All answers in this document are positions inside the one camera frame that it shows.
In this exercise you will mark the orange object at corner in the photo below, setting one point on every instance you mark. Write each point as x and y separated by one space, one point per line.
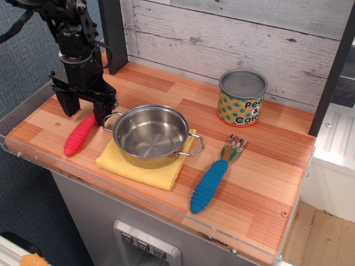
33 260

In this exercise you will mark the stainless steel pot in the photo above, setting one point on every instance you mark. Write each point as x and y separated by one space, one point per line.
153 136

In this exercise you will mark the dark left vertical post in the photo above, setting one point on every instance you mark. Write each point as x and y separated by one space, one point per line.
113 31

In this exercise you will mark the blue handled metal fork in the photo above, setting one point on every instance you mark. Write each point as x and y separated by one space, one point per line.
206 188

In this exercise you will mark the dark right vertical post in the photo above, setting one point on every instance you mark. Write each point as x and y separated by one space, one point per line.
334 74

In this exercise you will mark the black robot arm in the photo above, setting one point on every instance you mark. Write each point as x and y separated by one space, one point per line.
70 25

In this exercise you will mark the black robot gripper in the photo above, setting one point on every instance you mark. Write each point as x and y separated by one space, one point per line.
82 78

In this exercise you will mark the grey cabinet with dispenser panel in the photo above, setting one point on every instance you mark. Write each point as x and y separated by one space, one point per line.
116 231

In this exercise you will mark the peas and carrots can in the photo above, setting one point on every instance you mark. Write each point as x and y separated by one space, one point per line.
241 97

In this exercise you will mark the yellow cloth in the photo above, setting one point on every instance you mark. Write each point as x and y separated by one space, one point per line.
112 160

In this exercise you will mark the dark vertical post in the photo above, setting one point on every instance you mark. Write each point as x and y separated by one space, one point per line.
334 74
113 31

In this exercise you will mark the red handled metal spoon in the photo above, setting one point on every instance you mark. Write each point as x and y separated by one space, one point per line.
79 135

